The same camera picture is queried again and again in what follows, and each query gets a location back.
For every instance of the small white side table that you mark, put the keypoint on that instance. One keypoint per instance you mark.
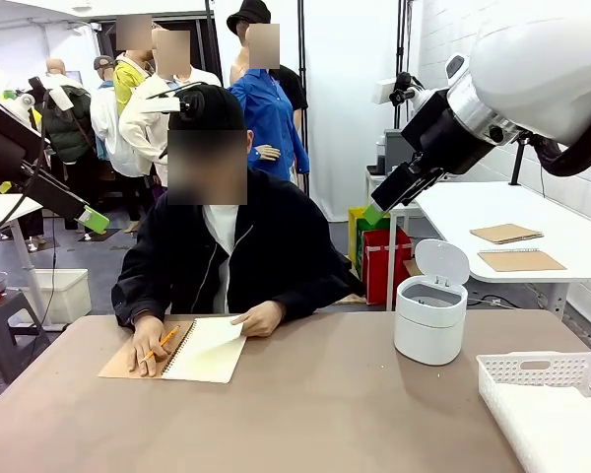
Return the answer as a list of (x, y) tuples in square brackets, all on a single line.
[(391, 246)]

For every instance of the spiral notebook brown cover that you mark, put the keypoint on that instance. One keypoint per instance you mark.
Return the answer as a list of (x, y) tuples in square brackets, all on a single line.
[(118, 365)]

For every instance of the white plastic crate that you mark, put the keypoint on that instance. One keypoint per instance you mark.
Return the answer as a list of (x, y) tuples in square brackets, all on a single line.
[(69, 300)]

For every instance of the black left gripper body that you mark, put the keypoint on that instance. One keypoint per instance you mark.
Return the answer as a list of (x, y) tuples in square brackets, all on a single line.
[(5, 148)]

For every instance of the capped person in white shirt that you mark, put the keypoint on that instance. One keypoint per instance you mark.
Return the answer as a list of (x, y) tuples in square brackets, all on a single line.
[(106, 123)]

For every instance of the brown cardboard box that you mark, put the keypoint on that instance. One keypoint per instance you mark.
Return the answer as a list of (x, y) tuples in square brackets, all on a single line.
[(413, 268)]

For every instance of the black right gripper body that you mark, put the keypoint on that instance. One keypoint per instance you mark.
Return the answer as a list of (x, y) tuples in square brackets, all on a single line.
[(438, 133)]

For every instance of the white notebook page sheet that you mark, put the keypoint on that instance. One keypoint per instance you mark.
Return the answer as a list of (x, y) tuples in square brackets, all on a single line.
[(212, 350)]

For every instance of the grey plastic stool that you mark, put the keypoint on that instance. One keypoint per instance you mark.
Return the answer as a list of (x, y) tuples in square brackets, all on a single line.
[(5, 308)]

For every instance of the person in yellow jacket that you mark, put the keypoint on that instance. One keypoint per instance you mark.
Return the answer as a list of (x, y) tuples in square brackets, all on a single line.
[(125, 84)]

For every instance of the black bucket hat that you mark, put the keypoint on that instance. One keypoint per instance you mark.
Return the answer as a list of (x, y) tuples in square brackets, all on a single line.
[(248, 15)]

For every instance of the white desk with leg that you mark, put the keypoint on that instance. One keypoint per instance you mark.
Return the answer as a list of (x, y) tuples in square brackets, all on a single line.
[(0, 207)]

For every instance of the mannequin in blue shirt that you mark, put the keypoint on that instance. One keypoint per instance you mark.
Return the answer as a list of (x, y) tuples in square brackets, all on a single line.
[(271, 113)]

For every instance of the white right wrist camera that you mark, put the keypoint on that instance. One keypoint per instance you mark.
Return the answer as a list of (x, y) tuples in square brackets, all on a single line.
[(384, 91)]

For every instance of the large white side table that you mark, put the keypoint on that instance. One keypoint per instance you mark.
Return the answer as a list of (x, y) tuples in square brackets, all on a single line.
[(497, 207)]

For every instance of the grey coffee machine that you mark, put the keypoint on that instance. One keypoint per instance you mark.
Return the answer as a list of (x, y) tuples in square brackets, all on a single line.
[(391, 148)]

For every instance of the white trash can with lid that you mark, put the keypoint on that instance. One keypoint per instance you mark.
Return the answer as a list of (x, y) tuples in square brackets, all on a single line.
[(426, 335)]

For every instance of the white head-mounted camera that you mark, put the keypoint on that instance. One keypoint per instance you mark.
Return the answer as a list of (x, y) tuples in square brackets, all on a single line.
[(162, 104)]

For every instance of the mannequin in black shirt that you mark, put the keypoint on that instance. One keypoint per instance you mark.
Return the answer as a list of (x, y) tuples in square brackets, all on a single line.
[(293, 88)]

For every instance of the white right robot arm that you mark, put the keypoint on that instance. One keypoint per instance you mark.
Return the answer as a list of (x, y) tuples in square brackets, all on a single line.
[(537, 74)]

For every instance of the black stand pole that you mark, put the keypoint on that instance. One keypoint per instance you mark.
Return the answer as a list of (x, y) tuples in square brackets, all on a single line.
[(517, 162)]

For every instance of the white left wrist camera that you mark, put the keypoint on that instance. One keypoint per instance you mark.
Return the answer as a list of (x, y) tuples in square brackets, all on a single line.
[(59, 98)]

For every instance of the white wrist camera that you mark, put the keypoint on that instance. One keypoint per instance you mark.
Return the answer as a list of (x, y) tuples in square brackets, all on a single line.
[(59, 98), (384, 91)]

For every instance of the white perforated plastic basket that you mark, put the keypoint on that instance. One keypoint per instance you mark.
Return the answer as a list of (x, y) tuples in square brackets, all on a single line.
[(502, 374)]

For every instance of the black cap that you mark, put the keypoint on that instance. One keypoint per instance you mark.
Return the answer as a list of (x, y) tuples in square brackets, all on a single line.
[(216, 108)]

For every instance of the yellow pencil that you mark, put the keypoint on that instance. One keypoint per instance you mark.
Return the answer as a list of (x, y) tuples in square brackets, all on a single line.
[(168, 337)]

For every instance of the brown cardboard spiral notebook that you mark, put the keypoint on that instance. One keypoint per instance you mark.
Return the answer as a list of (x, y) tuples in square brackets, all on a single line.
[(505, 234), (522, 261)]

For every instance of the red shopping bag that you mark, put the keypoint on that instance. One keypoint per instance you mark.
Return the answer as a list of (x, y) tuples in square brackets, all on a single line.
[(376, 268)]

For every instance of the person's left forearm black sleeve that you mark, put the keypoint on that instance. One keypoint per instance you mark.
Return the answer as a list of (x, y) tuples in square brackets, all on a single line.
[(315, 290)]

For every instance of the green yellow shopping bag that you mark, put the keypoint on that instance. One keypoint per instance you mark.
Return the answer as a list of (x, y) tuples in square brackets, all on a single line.
[(356, 239)]

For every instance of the person in cream jacket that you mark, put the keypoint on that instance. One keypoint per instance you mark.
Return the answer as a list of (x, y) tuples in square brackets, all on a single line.
[(143, 128)]

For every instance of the black chair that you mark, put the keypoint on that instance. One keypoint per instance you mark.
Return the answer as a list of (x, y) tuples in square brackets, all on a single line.
[(354, 281)]

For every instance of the person's right forearm black sleeve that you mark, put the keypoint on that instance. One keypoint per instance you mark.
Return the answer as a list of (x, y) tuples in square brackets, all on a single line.
[(138, 290)]

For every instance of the mannequin in dark vest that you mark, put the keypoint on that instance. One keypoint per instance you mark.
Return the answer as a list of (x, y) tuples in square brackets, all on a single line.
[(69, 133)]

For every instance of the person's left hand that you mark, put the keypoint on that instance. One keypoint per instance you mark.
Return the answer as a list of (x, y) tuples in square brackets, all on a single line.
[(263, 320)]

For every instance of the black light stand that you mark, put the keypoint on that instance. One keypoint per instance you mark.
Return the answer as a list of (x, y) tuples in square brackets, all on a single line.
[(401, 49)]

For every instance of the person's right hand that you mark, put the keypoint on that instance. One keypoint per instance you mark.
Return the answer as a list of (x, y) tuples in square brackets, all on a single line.
[(150, 345)]

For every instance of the person in black jacket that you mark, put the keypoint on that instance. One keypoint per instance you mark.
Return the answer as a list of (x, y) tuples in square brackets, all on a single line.
[(276, 246)]

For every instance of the black backdrop pole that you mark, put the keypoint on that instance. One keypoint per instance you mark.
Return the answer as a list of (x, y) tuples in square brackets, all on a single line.
[(303, 39)]

